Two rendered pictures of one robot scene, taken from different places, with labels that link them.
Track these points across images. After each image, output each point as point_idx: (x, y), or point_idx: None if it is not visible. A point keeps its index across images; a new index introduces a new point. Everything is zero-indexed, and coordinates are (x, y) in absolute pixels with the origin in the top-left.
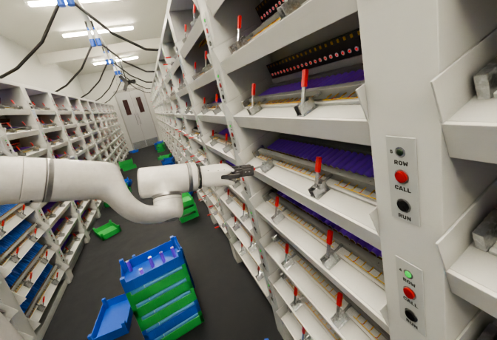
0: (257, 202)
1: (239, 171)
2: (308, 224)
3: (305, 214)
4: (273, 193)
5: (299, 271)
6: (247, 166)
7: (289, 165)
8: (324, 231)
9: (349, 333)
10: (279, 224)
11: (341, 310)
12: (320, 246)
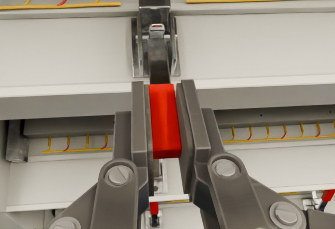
0: (1, 190)
1: (267, 197)
2: (246, 129)
3: (239, 114)
4: (38, 120)
5: (188, 212)
6: (200, 111)
7: None
8: (326, 119)
9: (333, 213)
10: (173, 185)
11: (316, 200)
12: (330, 151)
